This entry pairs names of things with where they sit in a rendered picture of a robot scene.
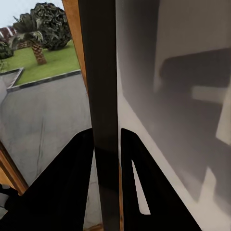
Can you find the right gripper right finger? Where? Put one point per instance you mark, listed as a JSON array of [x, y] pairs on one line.
[[168, 212]]

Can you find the door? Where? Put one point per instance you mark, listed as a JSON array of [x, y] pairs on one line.
[[44, 99]]

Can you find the poster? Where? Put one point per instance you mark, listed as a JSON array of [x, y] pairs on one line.
[[98, 29]]

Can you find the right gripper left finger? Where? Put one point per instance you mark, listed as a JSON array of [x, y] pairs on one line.
[[56, 200]]

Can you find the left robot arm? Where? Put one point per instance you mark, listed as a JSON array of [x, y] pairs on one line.
[[8, 196]]

